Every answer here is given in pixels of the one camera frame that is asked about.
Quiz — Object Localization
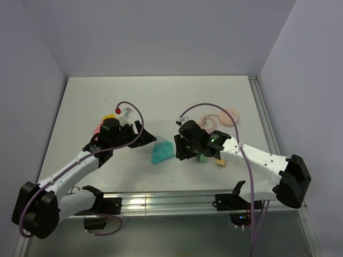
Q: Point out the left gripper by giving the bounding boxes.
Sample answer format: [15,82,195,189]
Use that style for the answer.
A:
[110,120,156,149]

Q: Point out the teal triangular power strip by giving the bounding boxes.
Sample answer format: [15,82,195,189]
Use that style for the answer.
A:
[151,136,175,165]

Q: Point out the green plug adapter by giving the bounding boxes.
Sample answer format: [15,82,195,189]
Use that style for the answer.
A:
[196,154,208,163]

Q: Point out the yellow cube power socket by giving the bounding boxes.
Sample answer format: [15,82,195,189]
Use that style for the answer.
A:
[102,114,116,120]

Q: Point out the pink round power strip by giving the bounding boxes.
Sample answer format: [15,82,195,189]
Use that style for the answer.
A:
[198,109,239,133]

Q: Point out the pink triangular power strip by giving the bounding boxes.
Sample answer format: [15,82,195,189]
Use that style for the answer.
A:
[93,122,102,135]

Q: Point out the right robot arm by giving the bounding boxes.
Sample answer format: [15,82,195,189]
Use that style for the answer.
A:
[174,120,311,209]

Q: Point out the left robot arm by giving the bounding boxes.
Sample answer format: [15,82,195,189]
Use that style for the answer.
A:
[12,118,156,239]

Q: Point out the orange plug adapter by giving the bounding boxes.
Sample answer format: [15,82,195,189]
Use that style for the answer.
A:
[215,160,226,169]

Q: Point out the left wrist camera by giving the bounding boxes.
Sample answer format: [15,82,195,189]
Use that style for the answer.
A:
[115,108,133,126]

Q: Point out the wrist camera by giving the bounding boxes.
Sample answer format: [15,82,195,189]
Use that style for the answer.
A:
[115,108,133,126]
[175,116,189,126]

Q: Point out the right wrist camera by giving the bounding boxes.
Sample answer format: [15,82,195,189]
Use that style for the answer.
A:
[175,116,189,126]

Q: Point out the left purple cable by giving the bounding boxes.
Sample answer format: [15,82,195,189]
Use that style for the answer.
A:
[18,101,145,238]

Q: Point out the aluminium front rail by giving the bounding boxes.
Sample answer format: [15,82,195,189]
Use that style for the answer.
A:
[61,190,269,219]

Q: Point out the aluminium rail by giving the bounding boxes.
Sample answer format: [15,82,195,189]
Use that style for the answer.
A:
[61,190,269,219]
[248,75,292,188]

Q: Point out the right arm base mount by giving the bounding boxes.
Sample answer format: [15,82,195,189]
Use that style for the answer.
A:
[212,193,251,229]

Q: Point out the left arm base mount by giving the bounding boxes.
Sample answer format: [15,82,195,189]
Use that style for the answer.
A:
[82,197,123,233]

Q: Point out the aluminium right rail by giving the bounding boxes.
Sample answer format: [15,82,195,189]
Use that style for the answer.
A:
[248,75,292,188]

